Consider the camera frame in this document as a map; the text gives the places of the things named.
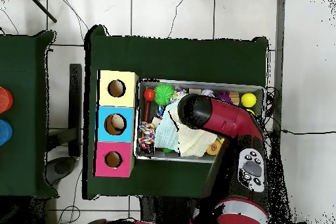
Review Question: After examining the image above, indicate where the mint knitted cloth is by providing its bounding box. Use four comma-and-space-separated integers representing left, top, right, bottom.
154, 99, 182, 154

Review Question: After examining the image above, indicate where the cream knitted cloth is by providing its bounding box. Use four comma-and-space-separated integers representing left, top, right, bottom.
175, 123, 219, 158

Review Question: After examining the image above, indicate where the clear shallow mesh bin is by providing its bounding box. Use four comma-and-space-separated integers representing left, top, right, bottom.
133, 79, 266, 165

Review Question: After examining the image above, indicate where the wooden box with three holes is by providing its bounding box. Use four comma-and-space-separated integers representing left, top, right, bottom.
94, 70, 139, 178

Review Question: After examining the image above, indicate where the green spiky ball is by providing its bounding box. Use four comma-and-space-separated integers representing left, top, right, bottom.
154, 84, 175, 106

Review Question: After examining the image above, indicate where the red maraca rattle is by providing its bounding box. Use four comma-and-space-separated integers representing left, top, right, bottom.
142, 87, 157, 124

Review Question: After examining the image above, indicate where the dark green tablecloth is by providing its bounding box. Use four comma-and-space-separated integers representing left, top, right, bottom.
83, 24, 270, 206

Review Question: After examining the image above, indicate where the purple monster toy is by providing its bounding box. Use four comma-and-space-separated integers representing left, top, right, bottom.
216, 90, 234, 104

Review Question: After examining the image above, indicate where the orange toy ball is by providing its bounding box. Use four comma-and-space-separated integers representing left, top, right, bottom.
206, 139, 224, 156

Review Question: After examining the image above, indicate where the yellow ball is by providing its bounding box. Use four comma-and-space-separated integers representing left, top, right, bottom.
241, 92, 258, 108

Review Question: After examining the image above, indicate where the black panel stand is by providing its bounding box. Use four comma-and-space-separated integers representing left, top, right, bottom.
68, 63, 84, 158

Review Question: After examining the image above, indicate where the grey round stand base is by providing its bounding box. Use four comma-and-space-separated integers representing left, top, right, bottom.
46, 155, 77, 184

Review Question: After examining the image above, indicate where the dark green side cloth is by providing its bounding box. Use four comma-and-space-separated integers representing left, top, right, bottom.
0, 29, 58, 200

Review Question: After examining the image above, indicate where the black rod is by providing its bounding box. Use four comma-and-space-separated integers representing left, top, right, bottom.
23, 0, 58, 24

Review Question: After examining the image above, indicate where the red round disc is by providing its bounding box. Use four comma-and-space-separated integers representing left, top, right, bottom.
0, 87, 14, 114

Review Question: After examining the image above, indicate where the blue round disc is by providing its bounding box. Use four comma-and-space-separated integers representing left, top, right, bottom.
0, 119, 14, 146

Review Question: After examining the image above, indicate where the multicoloured rope toy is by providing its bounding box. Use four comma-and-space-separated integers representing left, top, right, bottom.
137, 122, 158, 154

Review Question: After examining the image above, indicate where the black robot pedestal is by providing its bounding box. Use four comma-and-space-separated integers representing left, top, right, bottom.
139, 197, 196, 224

